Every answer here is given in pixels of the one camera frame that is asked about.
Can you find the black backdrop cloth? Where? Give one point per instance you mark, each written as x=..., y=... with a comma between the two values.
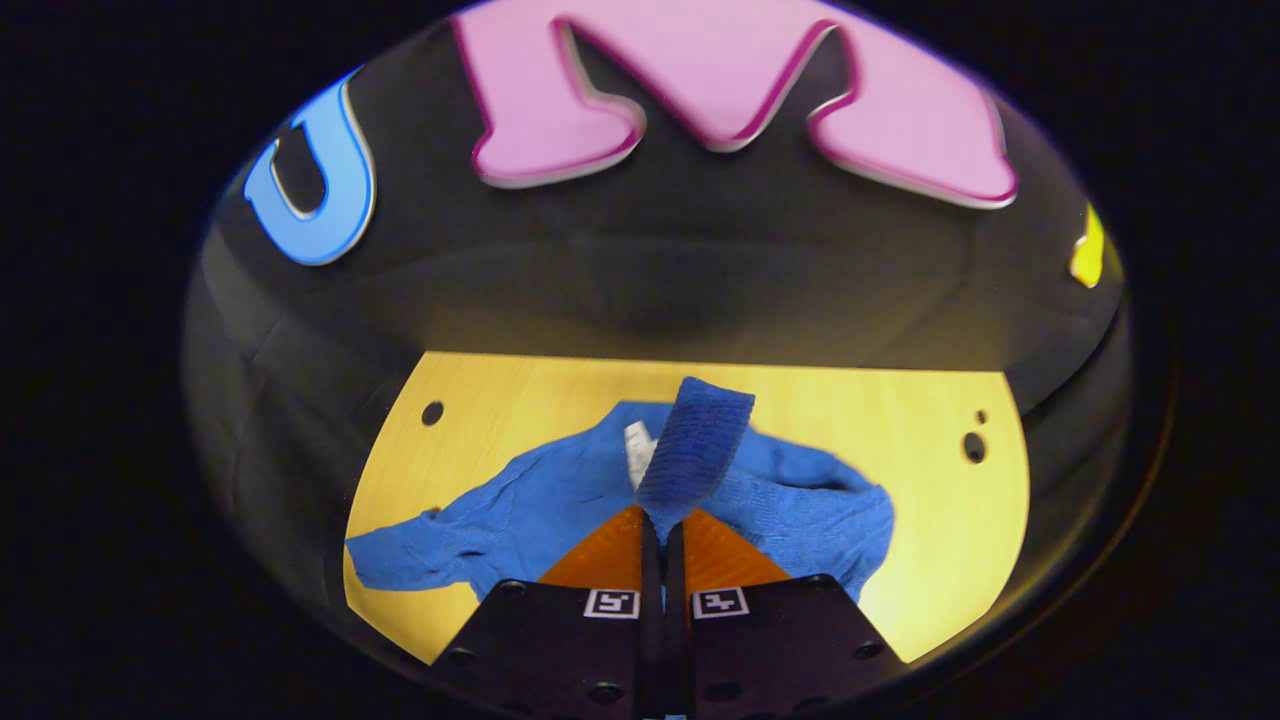
x=700, y=260

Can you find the blue shirt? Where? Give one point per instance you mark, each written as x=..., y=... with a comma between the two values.
x=520, y=500

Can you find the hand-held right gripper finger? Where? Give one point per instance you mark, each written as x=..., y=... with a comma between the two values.
x=651, y=612
x=675, y=620

